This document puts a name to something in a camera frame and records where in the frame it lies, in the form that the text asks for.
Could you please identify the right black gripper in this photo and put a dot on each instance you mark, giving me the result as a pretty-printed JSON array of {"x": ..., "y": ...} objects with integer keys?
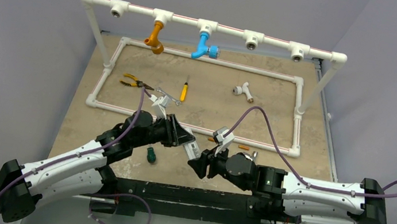
[{"x": 210, "y": 162}]

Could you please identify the silver wrench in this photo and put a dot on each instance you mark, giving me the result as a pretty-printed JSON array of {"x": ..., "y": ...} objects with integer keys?
[{"x": 176, "y": 101}]

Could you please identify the yellow handled pliers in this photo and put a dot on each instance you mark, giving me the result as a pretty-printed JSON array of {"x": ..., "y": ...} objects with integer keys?
[{"x": 135, "y": 82}]

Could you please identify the green stubby screwdriver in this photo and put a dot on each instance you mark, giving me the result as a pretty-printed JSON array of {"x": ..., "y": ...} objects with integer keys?
[{"x": 151, "y": 156}]

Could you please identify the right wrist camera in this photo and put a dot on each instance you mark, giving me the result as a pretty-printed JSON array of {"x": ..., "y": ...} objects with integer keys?
[{"x": 223, "y": 137}]

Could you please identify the white PVC pipe frame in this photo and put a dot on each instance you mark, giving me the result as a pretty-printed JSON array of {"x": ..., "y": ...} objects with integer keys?
[{"x": 298, "y": 52}]

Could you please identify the orange plastic faucet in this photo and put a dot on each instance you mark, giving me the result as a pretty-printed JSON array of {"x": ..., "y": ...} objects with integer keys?
[{"x": 153, "y": 40}]

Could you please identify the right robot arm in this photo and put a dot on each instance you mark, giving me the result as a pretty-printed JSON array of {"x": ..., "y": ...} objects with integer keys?
[{"x": 361, "y": 202}]

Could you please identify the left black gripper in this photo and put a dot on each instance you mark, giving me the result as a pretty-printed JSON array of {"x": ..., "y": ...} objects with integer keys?
[{"x": 175, "y": 134}]

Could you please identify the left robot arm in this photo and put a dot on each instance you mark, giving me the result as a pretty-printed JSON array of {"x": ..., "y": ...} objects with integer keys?
[{"x": 86, "y": 169}]

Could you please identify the white plastic faucet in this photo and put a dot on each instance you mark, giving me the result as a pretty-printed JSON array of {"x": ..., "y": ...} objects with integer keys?
[{"x": 244, "y": 89}]

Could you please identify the blue plastic faucet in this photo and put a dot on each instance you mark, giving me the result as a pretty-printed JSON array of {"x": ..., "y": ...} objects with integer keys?
[{"x": 202, "y": 49}]

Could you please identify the chrome metal faucet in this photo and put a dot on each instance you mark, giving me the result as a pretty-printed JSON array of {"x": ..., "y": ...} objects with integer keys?
[{"x": 254, "y": 156}]

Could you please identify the yellow screwdriver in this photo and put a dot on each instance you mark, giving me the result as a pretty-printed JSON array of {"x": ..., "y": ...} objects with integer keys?
[{"x": 184, "y": 90}]

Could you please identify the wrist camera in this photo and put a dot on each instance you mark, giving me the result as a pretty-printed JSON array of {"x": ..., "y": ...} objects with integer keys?
[
  {"x": 223, "y": 137},
  {"x": 159, "y": 105}
]

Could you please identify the orange battery right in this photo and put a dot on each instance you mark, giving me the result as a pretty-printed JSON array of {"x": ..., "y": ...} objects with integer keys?
[{"x": 243, "y": 147}]

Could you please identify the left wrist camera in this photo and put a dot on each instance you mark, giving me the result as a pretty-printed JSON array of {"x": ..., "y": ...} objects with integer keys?
[{"x": 159, "y": 105}]

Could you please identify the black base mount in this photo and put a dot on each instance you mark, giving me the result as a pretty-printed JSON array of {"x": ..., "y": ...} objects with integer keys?
[{"x": 127, "y": 197}]

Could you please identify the white remote control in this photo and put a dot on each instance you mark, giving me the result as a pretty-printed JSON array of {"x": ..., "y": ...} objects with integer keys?
[{"x": 191, "y": 148}]

